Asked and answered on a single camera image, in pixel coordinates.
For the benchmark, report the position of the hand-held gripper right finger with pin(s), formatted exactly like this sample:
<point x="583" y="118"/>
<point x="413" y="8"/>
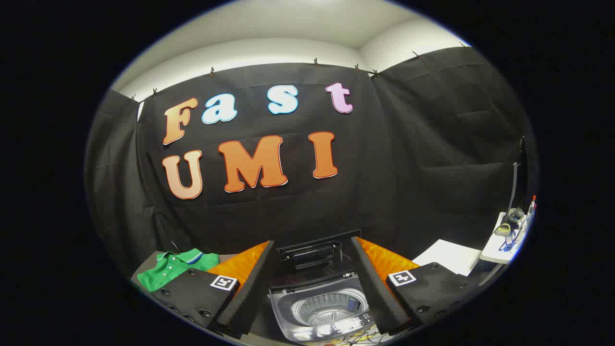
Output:
<point x="372" y="288"/>

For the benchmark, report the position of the green polo shirt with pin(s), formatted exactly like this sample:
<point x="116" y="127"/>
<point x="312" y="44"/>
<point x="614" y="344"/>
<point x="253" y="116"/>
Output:
<point x="166" y="274"/>

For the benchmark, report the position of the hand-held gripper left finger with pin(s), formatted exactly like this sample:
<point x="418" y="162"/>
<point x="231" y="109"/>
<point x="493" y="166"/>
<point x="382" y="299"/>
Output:
<point x="250" y="293"/>

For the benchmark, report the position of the grey cabinet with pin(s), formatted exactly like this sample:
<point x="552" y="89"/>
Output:
<point x="148" y="263"/>

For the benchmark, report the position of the grey washing machine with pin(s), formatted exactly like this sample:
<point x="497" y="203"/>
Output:
<point x="288" y="312"/>

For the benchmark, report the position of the white side table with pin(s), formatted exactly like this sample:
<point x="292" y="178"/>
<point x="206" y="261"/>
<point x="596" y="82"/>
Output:
<point x="495" y="250"/>

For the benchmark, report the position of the red-capped bottle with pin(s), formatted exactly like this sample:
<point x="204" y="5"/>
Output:
<point x="532" y="205"/>

